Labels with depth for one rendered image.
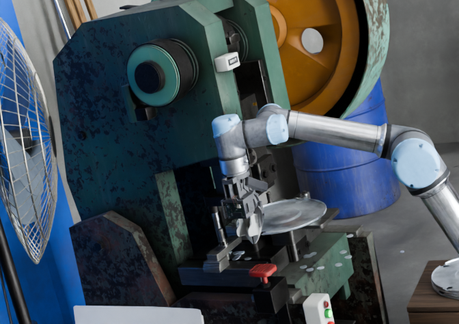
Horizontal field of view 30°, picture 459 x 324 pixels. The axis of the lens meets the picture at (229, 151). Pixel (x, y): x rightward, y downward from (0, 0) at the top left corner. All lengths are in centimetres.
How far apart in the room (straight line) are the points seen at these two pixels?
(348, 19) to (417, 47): 316
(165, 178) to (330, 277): 61
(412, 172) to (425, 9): 372
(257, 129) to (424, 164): 43
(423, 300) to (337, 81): 79
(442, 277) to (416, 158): 95
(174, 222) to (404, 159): 86
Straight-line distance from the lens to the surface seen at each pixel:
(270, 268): 239
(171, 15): 246
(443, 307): 295
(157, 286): 274
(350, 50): 281
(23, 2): 372
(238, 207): 227
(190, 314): 271
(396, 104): 608
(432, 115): 602
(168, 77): 237
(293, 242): 267
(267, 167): 267
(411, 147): 220
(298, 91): 296
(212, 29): 245
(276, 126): 222
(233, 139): 223
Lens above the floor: 165
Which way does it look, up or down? 14 degrees down
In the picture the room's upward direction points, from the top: 13 degrees counter-clockwise
